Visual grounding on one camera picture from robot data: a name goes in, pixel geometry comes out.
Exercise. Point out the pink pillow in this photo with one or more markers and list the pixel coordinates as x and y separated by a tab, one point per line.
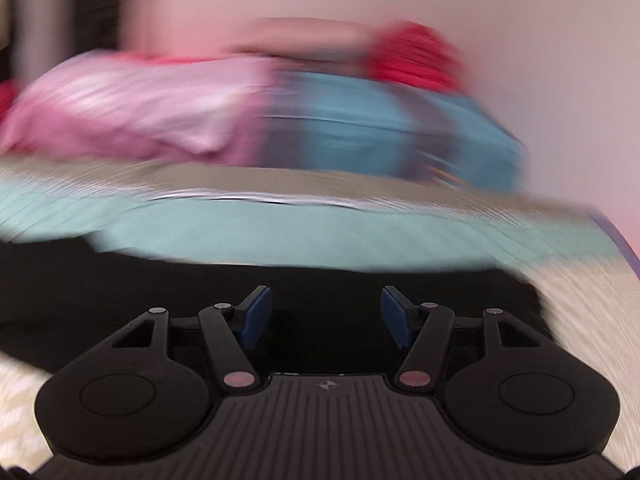
310	39

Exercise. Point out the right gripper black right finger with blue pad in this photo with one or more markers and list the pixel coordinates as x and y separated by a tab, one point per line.
424	331

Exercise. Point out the red folded blanket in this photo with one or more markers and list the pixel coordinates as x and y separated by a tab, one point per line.
415	55

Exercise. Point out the pink satin bedding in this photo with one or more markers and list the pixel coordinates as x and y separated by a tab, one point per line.
108	104

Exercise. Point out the blue grey patchwork folded quilt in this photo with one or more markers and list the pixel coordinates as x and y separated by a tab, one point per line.
329	122

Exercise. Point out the teal cream chevron bed cover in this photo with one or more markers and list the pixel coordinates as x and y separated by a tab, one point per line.
587	275

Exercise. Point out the black pants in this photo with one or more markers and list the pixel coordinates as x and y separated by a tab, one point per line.
59	298

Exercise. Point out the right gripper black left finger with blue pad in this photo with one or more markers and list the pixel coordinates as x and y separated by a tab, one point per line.
232	330

